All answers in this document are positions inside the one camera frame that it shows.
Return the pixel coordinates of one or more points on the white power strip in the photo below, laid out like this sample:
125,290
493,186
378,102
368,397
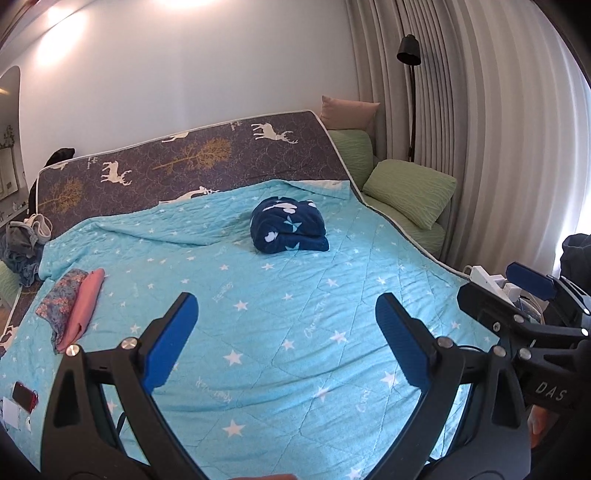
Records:
485,277

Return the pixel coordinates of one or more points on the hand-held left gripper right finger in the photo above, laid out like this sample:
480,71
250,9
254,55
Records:
399,341

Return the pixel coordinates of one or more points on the navy fleece star-print jacket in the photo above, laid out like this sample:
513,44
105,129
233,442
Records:
286,226

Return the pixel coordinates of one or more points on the beige pillow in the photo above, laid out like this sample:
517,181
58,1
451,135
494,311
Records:
346,113

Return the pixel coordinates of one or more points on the arched wall mirror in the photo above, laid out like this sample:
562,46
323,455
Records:
9,138

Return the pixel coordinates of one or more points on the green seat cushion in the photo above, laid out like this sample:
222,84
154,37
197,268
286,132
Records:
425,240

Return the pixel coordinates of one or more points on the white paper sheet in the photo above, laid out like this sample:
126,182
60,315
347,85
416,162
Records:
9,413

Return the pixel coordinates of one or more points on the black floor lamp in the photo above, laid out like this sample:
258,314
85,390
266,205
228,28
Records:
408,50

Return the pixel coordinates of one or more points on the floral folded cloth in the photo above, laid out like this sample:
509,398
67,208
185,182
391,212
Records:
60,295

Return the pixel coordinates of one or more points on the pink folded cloth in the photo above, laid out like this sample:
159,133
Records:
85,304

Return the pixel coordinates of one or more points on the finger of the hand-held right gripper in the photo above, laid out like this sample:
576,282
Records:
482,300
531,279

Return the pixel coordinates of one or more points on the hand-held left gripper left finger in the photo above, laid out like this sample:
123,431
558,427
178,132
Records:
171,337

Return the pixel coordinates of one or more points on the green pillow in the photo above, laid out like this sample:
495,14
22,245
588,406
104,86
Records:
411,189
7,286
353,152

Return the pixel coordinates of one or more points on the turquoise star-print blanket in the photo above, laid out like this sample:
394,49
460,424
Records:
277,323

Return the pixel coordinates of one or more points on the red phone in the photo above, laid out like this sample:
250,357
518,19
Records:
23,394

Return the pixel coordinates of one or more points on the blue denim clothes pile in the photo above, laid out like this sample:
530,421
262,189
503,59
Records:
21,263

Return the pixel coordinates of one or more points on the dark cloth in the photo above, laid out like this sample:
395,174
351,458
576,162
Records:
577,258

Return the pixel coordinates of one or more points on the grey deer-print mattress cover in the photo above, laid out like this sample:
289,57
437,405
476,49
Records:
207,147

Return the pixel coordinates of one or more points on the grey white garment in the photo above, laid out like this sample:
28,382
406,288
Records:
27,228

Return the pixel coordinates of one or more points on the person's right hand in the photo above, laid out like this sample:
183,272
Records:
538,424

